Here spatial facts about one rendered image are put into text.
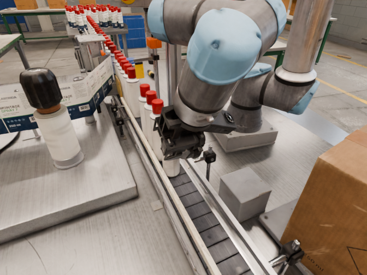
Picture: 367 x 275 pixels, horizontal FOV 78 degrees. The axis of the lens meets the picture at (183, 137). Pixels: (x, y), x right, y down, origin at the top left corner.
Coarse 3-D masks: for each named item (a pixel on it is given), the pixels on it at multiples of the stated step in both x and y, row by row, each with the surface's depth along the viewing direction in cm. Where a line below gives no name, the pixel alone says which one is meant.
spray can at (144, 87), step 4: (144, 84) 73; (148, 84) 73; (140, 88) 71; (144, 88) 71; (148, 88) 71; (140, 92) 72; (144, 92) 72; (140, 96) 74; (144, 96) 72; (140, 100) 73; (144, 100) 73; (140, 104) 74; (144, 104) 73; (140, 108) 75; (140, 112) 76; (144, 112) 75; (140, 116) 78; (144, 116) 76; (144, 120) 77; (144, 124) 78; (144, 128) 79; (144, 132) 80
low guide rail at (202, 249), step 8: (128, 112) 92; (136, 128) 84; (144, 136) 78; (144, 144) 76; (152, 152) 71; (152, 160) 70; (160, 168) 65; (168, 184) 60; (176, 200) 56; (184, 208) 54; (184, 216) 52; (192, 224) 51; (192, 232) 49; (200, 240) 48; (200, 248) 46; (208, 256) 45; (208, 264) 44; (216, 272) 42
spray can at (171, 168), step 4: (164, 156) 63; (164, 160) 64; (172, 160) 63; (176, 160) 64; (164, 164) 65; (168, 164) 64; (172, 164) 64; (176, 164) 65; (164, 168) 66; (168, 168) 65; (172, 168) 65; (176, 168) 66; (168, 172) 66; (172, 172) 66; (176, 172) 67; (168, 176) 67; (172, 176) 67
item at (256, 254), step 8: (192, 160) 61; (192, 168) 59; (200, 176) 56; (208, 184) 54; (208, 192) 53; (216, 200) 50; (224, 208) 48; (224, 216) 48; (232, 216) 47; (232, 224) 46; (240, 232) 44; (248, 240) 43; (248, 248) 42; (256, 248) 41; (256, 256) 40; (264, 264) 39; (264, 272) 39; (272, 272) 38
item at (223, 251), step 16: (160, 176) 68; (176, 176) 68; (176, 192) 63; (192, 192) 63; (176, 208) 58; (192, 208) 58; (208, 208) 58; (208, 224) 55; (192, 240) 51; (208, 240) 51; (224, 240) 51; (224, 256) 48; (240, 256) 48; (208, 272) 46; (224, 272) 46; (240, 272) 46
